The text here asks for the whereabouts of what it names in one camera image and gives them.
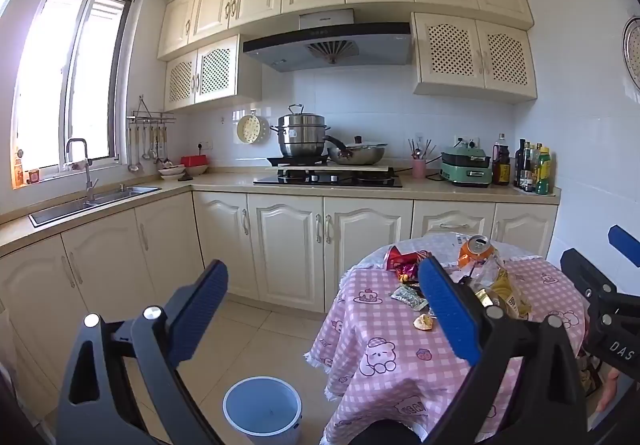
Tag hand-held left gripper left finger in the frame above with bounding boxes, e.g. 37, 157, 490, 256
56, 259, 236, 445

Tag row of hanging utensils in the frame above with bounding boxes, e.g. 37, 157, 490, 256
127, 122, 174, 174

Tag person's right hand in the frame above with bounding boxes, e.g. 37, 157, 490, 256
596, 367, 621, 413

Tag grey range hood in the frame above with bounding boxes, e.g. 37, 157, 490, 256
242, 9, 414, 73

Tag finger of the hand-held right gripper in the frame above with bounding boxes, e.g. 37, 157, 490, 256
607, 225, 640, 268
560, 248, 623, 307

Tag stainless steel steamer pot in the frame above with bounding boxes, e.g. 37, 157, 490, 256
270, 104, 332, 159

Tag sliding window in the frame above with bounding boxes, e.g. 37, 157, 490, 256
14, 0, 135, 187

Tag wooden board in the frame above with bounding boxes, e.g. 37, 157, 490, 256
276, 164, 396, 176

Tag large lattice door cabinet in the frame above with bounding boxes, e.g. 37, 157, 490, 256
410, 12, 539, 105

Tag crushed orange soda can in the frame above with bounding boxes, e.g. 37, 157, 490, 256
458, 234, 497, 271

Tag light blue plastic bin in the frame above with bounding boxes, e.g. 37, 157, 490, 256
222, 376, 303, 445

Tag black induction cooker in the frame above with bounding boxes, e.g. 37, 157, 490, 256
266, 155, 331, 167

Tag steel wok with lid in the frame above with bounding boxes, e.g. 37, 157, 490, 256
323, 135, 389, 166

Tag pink checked cartoon tablecloth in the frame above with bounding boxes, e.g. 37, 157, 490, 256
303, 231, 591, 445

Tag green yellow-cap bottle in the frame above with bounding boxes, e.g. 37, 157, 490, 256
536, 148, 552, 196

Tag black gas stove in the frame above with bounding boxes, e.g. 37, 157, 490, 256
252, 168, 403, 189

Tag steel kitchen faucet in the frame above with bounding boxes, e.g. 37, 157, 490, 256
65, 138, 99, 202

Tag stainless steel sink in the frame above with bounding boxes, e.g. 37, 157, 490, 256
28, 185, 162, 227

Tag white lace cloth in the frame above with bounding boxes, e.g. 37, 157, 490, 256
359, 231, 544, 272

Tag tall dark glass bottle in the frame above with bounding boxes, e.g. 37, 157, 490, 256
515, 139, 527, 189

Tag bundle of chopsticks and spoons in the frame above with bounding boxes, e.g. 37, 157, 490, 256
407, 138, 435, 161

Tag small lattice door cabinet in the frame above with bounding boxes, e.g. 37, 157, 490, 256
164, 34, 263, 114

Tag large soy sauce bottle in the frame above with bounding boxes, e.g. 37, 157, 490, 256
492, 132, 512, 186

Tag small green-white packet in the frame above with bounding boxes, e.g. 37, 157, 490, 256
390, 286, 429, 311

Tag round metal strainer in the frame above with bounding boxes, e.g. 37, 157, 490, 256
622, 15, 640, 92

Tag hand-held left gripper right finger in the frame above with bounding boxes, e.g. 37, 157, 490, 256
417, 255, 588, 445

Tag green electric cooker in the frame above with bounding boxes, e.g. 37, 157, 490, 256
440, 148, 494, 187

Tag metal wall utensil rack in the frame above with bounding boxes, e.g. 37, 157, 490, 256
127, 95, 177, 124

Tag yellow clear snack bag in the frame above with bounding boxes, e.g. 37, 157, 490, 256
452, 255, 534, 321

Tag crushed red soda can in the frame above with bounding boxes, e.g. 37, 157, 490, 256
384, 245, 432, 277

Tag yellow perforated round tray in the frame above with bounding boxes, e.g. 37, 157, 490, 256
236, 114, 261, 146

